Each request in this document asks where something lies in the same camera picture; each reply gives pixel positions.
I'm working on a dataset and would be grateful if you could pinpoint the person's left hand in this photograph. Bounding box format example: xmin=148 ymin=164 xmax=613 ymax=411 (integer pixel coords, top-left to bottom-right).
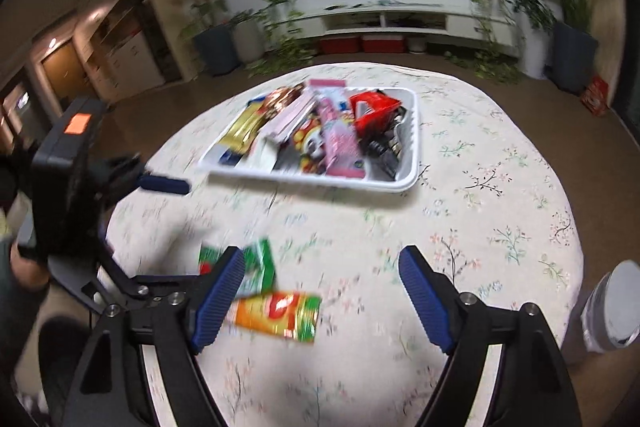
xmin=9 ymin=251 xmax=52 ymax=292

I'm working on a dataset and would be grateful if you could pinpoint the white plastic tray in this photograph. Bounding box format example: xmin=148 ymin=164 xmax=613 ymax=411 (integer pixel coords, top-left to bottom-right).
xmin=196 ymin=87 xmax=422 ymax=194

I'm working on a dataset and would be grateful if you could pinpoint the white plant pot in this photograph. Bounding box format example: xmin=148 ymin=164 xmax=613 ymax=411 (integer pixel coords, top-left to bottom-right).
xmin=231 ymin=19 xmax=266 ymax=62

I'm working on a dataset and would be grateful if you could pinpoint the red heart-print snack packet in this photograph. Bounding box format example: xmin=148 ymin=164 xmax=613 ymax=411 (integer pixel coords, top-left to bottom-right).
xmin=260 ymin=83 xmax=307 ymax=120

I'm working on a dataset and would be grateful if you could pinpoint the trailing vine plant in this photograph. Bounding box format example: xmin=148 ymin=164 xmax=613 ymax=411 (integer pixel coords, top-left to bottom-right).
xmin=445 ymin=0 xmax=556 ymax=82
xmin=235 ymin=0 xmax=321 ymax=78

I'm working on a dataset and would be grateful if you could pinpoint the red storage box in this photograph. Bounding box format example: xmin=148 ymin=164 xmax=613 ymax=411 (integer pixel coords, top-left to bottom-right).
xmin=362 ymin=34 xmax=405 ymax=52

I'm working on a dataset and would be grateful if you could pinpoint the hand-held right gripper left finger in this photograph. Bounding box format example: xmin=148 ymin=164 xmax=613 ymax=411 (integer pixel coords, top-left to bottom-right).
xmin=62 ymin=246 xmax=247 ymax=427

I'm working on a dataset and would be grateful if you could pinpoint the large white and red snack bag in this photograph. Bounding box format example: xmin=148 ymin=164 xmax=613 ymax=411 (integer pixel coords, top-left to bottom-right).
xmin=247 ymin=139 xmax=278 ymax=172

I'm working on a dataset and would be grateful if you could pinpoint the orange snack packet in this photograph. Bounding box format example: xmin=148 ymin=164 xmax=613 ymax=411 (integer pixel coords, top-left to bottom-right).
xmin=225 ymin=291 xmax=322 ymax=344

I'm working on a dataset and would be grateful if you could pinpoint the wooden shelving unit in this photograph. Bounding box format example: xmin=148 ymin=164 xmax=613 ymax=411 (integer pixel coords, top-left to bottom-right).
xmin=75 ymin=0 xmax=183 ymax=100

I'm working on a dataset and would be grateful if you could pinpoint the green and white snack packet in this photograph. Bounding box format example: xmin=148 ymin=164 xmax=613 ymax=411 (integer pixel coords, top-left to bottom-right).
xmin=198 ymin=238 xmax=277 ymax=299

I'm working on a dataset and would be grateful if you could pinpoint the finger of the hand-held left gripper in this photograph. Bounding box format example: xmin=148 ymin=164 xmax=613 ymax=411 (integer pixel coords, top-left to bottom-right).
xmin=102 ymin=153 xmax=192 ymax=208
xmin=80 ymin=247 xmax=152 ymax=310

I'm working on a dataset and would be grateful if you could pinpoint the dark plant pot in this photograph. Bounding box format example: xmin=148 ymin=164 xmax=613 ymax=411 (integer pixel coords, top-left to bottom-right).
xmin=545 ymin=22 xmax=598 ymax=90
xmin=192 ymin=24 xmax=241 ymax=75

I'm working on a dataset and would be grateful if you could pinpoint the person's left forearm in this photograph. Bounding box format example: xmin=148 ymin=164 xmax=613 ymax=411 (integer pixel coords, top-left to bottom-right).
xmin=0 ymin=232 xmax=51 ymax=388

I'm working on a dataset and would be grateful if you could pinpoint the black snack packet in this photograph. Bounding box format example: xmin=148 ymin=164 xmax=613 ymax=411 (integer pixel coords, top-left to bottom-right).
xmin=367 ymin=107 xmax=408 ymax=180

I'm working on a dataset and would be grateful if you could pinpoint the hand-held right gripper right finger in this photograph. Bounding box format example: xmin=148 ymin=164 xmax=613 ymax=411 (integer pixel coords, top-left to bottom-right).
xmin=398 ymin=245 xmax=583 ymax=427

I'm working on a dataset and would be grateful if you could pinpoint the red patterned snack packet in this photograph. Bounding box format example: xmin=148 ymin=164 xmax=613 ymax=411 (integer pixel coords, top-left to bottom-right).
xmin=292 ymin=117 xmax=328 ymax=172

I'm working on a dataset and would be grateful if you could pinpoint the white trash bin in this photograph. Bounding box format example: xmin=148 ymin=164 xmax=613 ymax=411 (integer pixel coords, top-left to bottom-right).
xmin=580 ymin=259 xmax=640 ymax=354

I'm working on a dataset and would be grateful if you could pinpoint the pale pink snack packet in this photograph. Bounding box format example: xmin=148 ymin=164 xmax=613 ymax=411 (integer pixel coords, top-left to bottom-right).
xmin=260 ymin=94 xmax=318 ymax=142

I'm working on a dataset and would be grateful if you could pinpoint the white low cabinet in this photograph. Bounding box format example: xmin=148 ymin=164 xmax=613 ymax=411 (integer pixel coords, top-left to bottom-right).
xmin=280 ymin=4 xmax=521 ymax=58

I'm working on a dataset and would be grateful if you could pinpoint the blue and yellow snack packet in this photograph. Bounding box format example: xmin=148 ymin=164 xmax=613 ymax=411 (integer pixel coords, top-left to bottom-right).
xmin=217 ymin=147 xmax=251 ymax=165

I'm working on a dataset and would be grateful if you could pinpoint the red cardboard box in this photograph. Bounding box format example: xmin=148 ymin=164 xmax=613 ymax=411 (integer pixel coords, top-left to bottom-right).
xmin=580 ymin=76 xmax=611 ymax=115

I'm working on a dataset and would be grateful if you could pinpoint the gold snack packet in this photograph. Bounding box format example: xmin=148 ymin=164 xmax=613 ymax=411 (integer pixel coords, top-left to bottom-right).
xmin=217 ymin=99 xmax=273 ymax=155

